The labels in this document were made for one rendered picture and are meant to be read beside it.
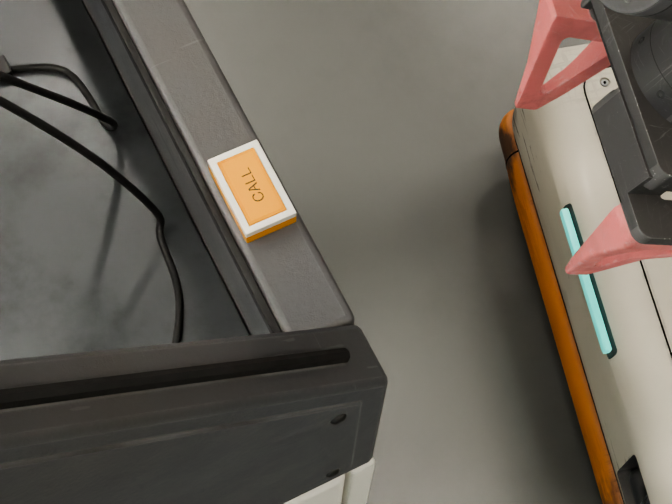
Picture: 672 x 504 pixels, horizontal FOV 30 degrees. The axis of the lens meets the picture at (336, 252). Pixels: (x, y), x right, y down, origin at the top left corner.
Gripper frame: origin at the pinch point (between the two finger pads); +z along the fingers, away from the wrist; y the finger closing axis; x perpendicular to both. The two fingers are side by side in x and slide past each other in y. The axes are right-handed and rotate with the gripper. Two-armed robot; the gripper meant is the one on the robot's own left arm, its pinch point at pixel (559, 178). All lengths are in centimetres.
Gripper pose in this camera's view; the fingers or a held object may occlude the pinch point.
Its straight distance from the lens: 65.3
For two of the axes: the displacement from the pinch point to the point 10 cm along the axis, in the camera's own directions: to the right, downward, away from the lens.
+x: 8.6, 0.3, 5.1
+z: -4.7, 4.4, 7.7
